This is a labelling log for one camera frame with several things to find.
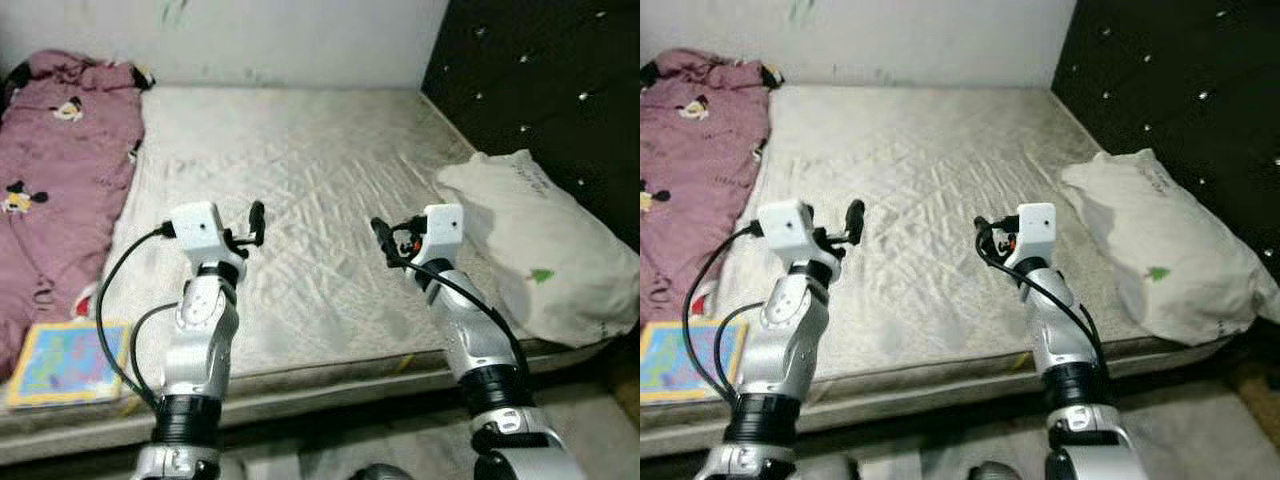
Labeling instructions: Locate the white pillow with green print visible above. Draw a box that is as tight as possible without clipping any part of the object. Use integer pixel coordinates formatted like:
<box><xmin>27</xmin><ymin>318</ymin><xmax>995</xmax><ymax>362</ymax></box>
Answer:
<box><xmin>435</xmin><ymin>150</ymin><xmax>641</xmax><ymax>349</ymax></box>
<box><xmin>1060</xmin><ymin>150</ymin><xmax>1280</xmax><ymax>346</ymax></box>

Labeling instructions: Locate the colourful picture book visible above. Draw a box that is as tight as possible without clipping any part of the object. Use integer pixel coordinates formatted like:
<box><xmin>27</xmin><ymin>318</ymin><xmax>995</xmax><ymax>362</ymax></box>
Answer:
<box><xmin>5</xmin><ymin>320</ymin><xmax>134</xmax><ymax>411</ymax></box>
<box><xmin>640</xmin><ymin>318</ymin><xmax>749</xmax><ymax>406</ymax></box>

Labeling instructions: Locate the cream quilted mattress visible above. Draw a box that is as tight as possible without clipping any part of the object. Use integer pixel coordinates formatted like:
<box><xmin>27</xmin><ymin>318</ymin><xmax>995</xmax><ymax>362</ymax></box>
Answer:
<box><xmin>0</xmin><ymin>85</ymin><xmax>616</xmax><ymax>441</ymax></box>
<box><xmin>640</xmin><ymin>85</ymin><xmax>1236</xmax><ymax>426</ymax></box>

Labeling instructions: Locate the purple cartoon print quilt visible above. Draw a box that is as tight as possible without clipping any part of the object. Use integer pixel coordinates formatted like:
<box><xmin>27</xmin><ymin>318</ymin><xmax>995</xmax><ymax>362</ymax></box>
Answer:
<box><xmin>0</xmin><ymin>50</ymin><xmax>156</xmax><ymax>383</ymax></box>
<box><xmin>640</xmin><ymin>48</ymin><xmax>786</xmax><ymax>326</ymax></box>

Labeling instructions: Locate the black tufted headboard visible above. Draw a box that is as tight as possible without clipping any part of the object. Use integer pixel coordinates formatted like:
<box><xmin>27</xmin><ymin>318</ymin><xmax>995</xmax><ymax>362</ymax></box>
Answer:
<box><xmin>1050</xmin><ymin>0</ymin><xmax>1280</xmax><ymax>286</ymax></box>
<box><xmin>420</xmin><ymin>0</ymin><xmax>641</xmax><ymax>251</ymax></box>

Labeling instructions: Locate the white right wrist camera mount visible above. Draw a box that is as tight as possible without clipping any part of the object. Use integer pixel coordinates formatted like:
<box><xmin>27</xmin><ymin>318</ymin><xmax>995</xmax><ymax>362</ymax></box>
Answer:
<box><xmin>1012</xmin><ymin>203</ymin><xmax>1059</xmax><ymax>263</ymax></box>
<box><xmin>420</xmin><ymin>204</ymin><xmax>467</xmax><ymax>263</ymax></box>

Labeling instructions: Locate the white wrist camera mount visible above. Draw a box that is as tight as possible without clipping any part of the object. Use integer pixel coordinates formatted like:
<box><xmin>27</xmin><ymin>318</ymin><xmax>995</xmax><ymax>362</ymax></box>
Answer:
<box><xmin>420</xmin><ymin>204</ymin><xmax>467</xmax><ymax>263</ymax></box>
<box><xmin>1012</xmin><ymin>203</ymin><xmax>1059</xmax><ymax>263</ymax></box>
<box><xmin>165</xmin><ymin>202</ymin><xmax>226</xmax><ymax>263</ymax></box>
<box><xmin>757</xmin><ymin>200</ymin><xmax>816</xmax><ymax>263</ymax></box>

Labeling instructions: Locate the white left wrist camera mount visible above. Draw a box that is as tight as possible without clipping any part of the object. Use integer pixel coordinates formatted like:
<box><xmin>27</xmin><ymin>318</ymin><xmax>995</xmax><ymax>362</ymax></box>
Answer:
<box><xmin>165</xmin><ymin>202</ymin><xmax>226</xmax><ymax>263</ymax></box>
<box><xmin>757</xmin><ymin>200</ymin><xmax>816</xmax><ymax>263</ymax></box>

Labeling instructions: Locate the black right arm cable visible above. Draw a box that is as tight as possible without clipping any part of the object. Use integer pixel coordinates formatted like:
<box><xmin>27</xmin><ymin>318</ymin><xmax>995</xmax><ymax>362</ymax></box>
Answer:
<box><xmin>385</xmin><ymin>255</ymin><xmax>533</xmax><ymax>379</ymax></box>
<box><xmin>980</xmin><ymin>255</ymin><xmax>1113</xmax><ymax>379</ymax></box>

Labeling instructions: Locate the short black left arm cable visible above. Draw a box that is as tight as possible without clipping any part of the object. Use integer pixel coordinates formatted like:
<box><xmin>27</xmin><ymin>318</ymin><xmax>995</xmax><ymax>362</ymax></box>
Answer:
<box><xmin>127</xmin><ymin>302</ymin><xmax>183</xmax><ymax>396</ymax></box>
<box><xmin>712</xmin><ymin>302</ymin><xmax>766</xmax><ymax>396</ymax></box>

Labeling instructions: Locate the long black left arm cable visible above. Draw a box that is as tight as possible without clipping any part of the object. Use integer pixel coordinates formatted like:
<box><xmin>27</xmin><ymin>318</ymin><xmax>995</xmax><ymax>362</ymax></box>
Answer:
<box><xmin>682</xmin><ymin>222</ymin><xmax>766</xmax><ymax>406</ymax></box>
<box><xmin>94</xmin><ymin>225</ymin><xmax>179</xmax><ymax>413</ymax></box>

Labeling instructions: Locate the grey bed frame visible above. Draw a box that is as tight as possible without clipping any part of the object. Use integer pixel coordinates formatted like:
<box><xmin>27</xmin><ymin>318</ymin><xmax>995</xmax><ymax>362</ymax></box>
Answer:
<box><xmin>0</xmin><ymin>340</ymin><xmax>641</xmax><ymax>469</ymax></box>
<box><xmin>640</xmin><ymin>335</ymin><xmax>1280</xmax><ymax>461</ymax></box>

